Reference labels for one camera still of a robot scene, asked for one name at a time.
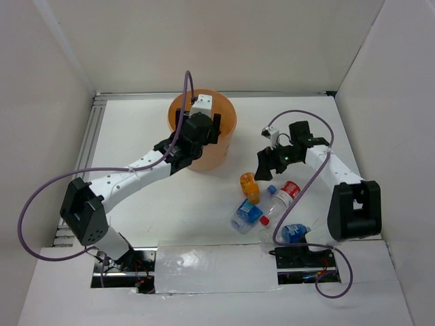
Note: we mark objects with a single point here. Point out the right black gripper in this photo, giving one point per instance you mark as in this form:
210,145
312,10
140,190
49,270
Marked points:
268,161

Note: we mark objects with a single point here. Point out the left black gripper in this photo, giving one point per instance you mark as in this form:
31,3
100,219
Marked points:
213,134

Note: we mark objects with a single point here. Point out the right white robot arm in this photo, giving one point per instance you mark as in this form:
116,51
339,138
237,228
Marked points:
355,204

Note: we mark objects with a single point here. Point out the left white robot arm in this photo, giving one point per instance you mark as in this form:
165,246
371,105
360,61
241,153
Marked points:
86,204

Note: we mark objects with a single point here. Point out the orange plastic bin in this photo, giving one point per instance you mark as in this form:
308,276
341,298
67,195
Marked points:
213,154

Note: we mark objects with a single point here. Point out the clear bottle blue cap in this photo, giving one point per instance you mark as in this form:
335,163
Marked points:
267,195

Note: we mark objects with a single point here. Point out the orange juice bottle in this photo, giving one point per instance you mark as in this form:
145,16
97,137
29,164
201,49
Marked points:
250,188

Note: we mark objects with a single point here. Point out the clear bottle red label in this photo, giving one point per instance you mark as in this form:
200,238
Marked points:
279,204

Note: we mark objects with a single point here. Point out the crushed bottle blue label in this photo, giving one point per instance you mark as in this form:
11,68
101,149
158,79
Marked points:
245,217

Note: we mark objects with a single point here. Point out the blue label bottle near base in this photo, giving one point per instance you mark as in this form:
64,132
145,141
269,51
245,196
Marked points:
287,234

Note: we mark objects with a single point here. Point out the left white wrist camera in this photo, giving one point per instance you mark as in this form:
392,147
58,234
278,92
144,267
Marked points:
203,104

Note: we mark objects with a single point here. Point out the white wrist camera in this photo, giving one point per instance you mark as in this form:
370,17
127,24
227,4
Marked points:
203,104
272,134

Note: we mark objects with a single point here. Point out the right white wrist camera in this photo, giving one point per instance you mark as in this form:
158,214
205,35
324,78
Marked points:
272,134

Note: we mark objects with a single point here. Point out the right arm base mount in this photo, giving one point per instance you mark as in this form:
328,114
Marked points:
298,265

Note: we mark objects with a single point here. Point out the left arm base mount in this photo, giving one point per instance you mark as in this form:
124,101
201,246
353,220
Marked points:
138,274

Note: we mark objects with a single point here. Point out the aluminium frame rail left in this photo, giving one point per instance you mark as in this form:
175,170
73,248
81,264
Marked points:
64,237

